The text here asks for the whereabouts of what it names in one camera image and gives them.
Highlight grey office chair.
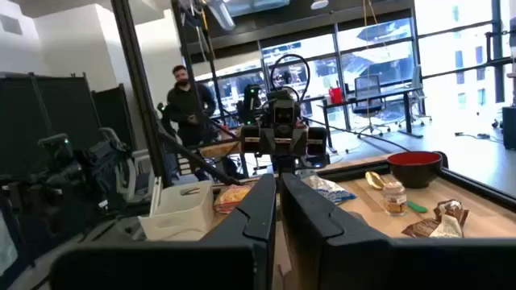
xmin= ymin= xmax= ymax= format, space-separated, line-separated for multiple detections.
xmin=397 ymin=66 xmax=432 ymax=126

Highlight black partition screen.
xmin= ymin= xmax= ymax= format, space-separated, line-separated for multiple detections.
xmin=91 ymin=83 xmax=136 ymax=150
xmin=0 ymin=72 xmax=102 ymax=178

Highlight wooden workbench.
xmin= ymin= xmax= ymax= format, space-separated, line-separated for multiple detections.
xmin=199 ymin=139 xmax=243 ymax=159

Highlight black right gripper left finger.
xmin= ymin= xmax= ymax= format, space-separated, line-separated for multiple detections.
xmin=51 ymin=172 xmax=277 ymax=290

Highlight brown snack packet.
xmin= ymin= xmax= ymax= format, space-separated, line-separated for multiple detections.
xmin=402 ymin=199 xmax=470 ymax=238

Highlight small glass spice jar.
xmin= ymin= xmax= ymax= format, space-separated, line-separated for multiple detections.
xmin=381 ymin=180 xmax=408 ymax=218

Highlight black table frame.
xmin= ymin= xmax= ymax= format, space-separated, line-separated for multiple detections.
xmin=318 ymin=151 xmax=516 ymax=213

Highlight black camera rig frame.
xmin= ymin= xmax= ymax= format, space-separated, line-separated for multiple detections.
xmin=110 ymin=0 xmax=243 ymax=189

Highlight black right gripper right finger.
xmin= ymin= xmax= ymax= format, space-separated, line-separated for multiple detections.
xmin=280 ymin=172 xmax=516 ymax=290

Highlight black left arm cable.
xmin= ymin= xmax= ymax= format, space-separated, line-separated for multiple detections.
xmin=268 ymin=53 xmax=311 ymax=102

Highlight red container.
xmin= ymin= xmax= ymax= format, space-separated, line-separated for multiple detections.
xmin=328 ymin=86 xmax=343 ymax=106

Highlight person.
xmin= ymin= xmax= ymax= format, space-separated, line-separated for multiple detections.
xmin=165 ymin=64 xmax=218 ymax=148

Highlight white grey chair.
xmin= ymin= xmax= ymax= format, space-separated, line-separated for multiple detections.
xmin=98 ymin=126 xmax=162 ymax=202

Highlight black bowl red inside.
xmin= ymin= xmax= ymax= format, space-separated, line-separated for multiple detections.
xmin=386 ymin=151 xmax=443 ymax=189

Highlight black office desk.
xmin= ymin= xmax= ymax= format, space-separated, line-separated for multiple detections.
xmin=318 ymin=86 xmax=424 ymax=140

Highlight black office chair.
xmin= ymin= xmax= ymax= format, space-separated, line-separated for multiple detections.
xmin=352 ymin=74 xmax=392 ymax=136

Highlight blue yellow ramen packet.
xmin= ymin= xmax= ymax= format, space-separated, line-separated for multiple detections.
xmin=302 ymin=175 xmax=358 ymax=205

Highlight pink green ramen packet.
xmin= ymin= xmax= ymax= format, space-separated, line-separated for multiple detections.
xmin=213 ymin=184 xmax=253 ymax=214

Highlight gold spoon green handle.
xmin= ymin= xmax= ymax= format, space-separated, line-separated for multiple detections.
xmin=364 ymin=171 xmax=428 ymax=213

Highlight light grey plastic bin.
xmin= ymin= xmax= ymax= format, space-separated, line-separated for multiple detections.
xmin=139 ymin=180 xmax=214 ymax=242

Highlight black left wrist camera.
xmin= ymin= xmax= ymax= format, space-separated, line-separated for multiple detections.
xmin=270 ymin=89 xmax=302 ymax=126

